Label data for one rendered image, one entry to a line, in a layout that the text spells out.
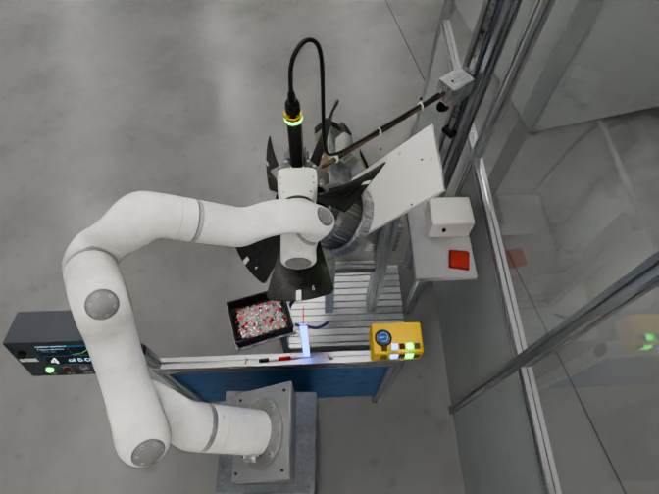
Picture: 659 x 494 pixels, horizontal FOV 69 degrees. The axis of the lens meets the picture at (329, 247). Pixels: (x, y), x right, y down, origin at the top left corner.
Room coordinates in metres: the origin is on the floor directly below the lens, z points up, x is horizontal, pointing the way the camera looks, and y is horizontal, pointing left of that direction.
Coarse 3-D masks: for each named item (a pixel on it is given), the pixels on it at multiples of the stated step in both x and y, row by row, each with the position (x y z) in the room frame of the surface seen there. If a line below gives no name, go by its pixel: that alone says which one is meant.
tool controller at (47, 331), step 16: (16, 320) 0.44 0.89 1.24; (32, 320) 0.44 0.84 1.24; (48, 320) 0.44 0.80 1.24; (64, 320) 0.44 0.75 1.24; (16, 336) 0.38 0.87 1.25; (32, 336) 0.38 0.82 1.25; (48, 336) 0.38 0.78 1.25; (64, 336) 0.39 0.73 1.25; (80, 336) 0.39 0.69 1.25; (16, 352) 0.35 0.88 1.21; (32, 352) 0.35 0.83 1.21; (48, 352) 0.35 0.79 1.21; (64, 352) 0.35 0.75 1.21; (80, 352) 0.36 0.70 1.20; (32, 368) 0.33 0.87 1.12
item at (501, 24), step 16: (512, 0) 1.21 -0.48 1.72; (480, 16) 1.26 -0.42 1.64; (496, 16) 1.22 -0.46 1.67; (512, 16) 1.24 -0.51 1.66; (480, 32) 1.26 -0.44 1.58; (496, 32) 1.21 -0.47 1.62; (496, 48) 1.22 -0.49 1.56; (464, 64) 1.26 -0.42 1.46; (480, 64) 1.22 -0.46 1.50; (480, 80) 1.20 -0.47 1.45; (480, 96) 1.22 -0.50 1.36; (448, 112) 1.26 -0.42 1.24; (464, 112) 1.21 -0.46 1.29; (464, 128) 1.22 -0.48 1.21; (448, 144) 1.23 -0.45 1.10; (464, 144) 1.24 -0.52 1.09; (448, 160) 1.21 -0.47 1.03; (448, 176) 1.22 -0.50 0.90
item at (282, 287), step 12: (276, 264) 0.67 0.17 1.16; (324, 264) 0.66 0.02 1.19; (276, 276) 0.63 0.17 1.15; (288, 276) 0.62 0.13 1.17; (300, 276) 0.62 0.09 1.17; (312, 276) 0.62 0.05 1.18; (324, 276) 0.62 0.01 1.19; (276, 288) 0.59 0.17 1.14; (288, 288) 0.59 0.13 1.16; (300, 288) 0.58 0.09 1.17; (324, 288) 0.58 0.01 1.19; (276, 300) 0.56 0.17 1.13; (288, 300) 0.55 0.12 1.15; (300, 300) 0.55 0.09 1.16
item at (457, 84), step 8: (456, 72) 1.22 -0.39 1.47; (464, 72) 1.22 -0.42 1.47; (472, 72) 1.21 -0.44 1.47; (440, 80) 1.18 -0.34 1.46; (448, 80) 1.18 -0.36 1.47; (456, 80) 1.18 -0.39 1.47; (464, 80) 1.18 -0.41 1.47; (472, 80) 1.18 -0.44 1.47; (440, 88) 1.18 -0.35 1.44; (448, 88) 1.15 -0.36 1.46; (456, 88) 1.15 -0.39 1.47; (464, 88) 1.16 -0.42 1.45; (448, 96) 1.15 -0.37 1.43; (456, 96) 1.15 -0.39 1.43; (464, 96) 1.17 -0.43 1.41; (448, 104) 1.14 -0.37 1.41
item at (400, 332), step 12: (372, 324) 0.50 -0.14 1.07; (384, 324) 0.50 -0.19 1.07; (396, 324) 0.50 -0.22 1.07; (408, 324) 0.50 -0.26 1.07; (420, 324) 0.51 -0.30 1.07; (372, 336) 0.46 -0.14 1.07; (396, 336) 0.46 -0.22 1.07; (408, 336) 0.47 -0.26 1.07; (420, 336) 0.47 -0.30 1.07; (372, 348) 0.43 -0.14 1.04; (372, 360) 0.41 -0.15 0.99; (384, 360) 0.41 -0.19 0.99
